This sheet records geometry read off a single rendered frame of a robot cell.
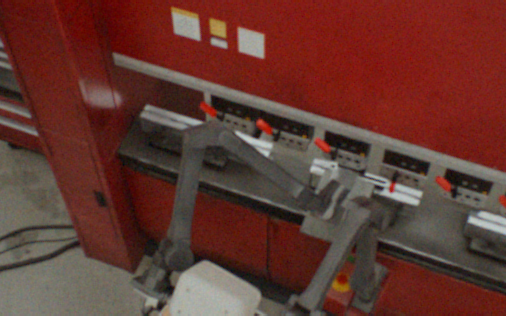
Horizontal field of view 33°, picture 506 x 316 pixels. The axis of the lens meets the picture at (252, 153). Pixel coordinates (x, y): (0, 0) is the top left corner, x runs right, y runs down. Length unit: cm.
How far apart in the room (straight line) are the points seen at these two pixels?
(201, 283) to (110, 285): 160
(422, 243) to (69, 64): 133
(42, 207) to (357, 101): 202
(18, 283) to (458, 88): 232
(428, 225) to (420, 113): 63
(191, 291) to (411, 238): 96
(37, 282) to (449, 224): 189
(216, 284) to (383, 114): 72
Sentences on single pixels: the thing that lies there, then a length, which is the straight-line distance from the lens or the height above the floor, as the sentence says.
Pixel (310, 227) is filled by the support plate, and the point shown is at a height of 100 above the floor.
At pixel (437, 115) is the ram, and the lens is 254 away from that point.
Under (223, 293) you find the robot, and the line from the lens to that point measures 234.
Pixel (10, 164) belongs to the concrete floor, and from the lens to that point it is 435.
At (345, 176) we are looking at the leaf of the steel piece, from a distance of 297.
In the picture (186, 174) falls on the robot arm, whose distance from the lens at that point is 245.
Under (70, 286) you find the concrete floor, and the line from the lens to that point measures 396.
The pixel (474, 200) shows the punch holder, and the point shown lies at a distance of 284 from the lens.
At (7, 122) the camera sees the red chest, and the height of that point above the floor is 35.
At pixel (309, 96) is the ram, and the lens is 265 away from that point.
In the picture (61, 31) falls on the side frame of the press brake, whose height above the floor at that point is 165.
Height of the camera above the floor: 353
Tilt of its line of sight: 57 degrees down
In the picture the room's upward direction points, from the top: 1 degrees counter-clockwise
